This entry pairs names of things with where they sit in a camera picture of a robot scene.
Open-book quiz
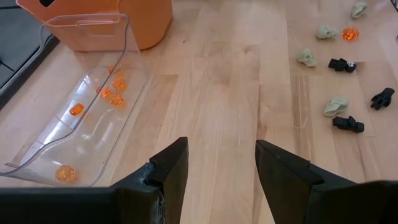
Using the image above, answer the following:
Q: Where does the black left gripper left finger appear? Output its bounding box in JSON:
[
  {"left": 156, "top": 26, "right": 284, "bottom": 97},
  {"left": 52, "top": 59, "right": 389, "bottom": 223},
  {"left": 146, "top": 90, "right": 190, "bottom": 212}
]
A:
[{"left": 0, "top": 136, "right": 190, "bottom": 224}]

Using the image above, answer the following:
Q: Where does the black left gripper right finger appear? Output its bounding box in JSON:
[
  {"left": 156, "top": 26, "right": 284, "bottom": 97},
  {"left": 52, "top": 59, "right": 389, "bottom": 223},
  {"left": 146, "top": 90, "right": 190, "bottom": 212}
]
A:
[{"left": 254, "top": 139, "right": 398, "bottom": 224}]

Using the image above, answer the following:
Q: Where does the small pale plastic skull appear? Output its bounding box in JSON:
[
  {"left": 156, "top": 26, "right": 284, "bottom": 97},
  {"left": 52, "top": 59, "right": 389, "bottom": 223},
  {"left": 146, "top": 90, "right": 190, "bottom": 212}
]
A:
[
  {"left": 297, "top": 48, "right": 317, "bottom": 68},
  {"left": 351, "top": 1, "right": 369, "bottom": 19},
  {"left": 315, "top": 24, "right": 340, "bottom": 40},
  {"left": 323, "top": 95, "right": 349, "bottom": 118}
]

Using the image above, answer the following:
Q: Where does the clear plastic bin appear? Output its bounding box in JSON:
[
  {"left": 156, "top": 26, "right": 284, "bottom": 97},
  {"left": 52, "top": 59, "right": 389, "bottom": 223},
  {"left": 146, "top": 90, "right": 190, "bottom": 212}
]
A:
[{"left": 0, "top": 12, "right": 149, "bottom": 187}]

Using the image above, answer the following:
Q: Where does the orange plastic bin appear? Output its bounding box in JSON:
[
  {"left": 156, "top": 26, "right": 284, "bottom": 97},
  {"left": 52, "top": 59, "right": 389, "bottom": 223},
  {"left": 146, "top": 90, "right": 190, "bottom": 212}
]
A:
[{"left": 15, "top": 0, "right": 174, "bottom": 52}]

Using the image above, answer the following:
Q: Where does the black plastic spider ring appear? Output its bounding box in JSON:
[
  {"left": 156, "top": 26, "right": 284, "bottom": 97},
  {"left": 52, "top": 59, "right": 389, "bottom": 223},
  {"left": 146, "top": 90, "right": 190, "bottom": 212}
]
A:
[
  {"left": 331, "top": 115, "right": 365, "bottom": 134},
  {"left": 369, "top": 87, "right": 396, "bottom": 111},
  {"left": 328, "top": 57, "right": 358, "bottom": 73}
]

